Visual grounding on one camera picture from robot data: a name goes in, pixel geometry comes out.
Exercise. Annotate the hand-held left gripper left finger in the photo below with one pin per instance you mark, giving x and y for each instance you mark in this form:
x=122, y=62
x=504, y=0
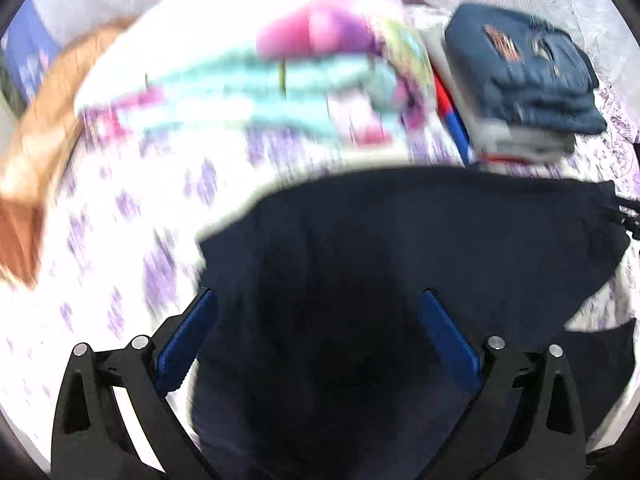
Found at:
x=187, y=337

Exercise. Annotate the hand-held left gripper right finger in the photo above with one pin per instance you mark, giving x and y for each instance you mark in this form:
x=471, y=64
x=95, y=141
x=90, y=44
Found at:
x=447, y=337

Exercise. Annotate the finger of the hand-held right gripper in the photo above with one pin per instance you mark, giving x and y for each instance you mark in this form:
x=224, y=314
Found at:
x=627, y=217

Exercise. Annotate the dark navy pants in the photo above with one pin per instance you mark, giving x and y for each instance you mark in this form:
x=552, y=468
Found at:
x=360, y=260

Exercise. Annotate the folded grey garment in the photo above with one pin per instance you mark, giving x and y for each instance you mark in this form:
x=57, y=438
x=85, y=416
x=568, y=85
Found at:
x=520, y=142

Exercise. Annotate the purple floral bed sheet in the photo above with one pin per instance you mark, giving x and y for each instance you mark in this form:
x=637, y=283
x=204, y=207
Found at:
x=125, y=210

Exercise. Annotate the folded blue jeans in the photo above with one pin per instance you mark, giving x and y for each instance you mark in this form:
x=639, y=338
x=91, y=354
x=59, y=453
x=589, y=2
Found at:
x=530, y=67

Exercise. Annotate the red and blue cloth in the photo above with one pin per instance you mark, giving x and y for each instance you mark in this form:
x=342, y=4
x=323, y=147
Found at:
x=452, y=115

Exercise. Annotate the colourful printed blanket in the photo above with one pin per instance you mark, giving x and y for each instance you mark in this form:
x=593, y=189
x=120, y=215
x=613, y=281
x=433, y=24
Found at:
x=270, y=65

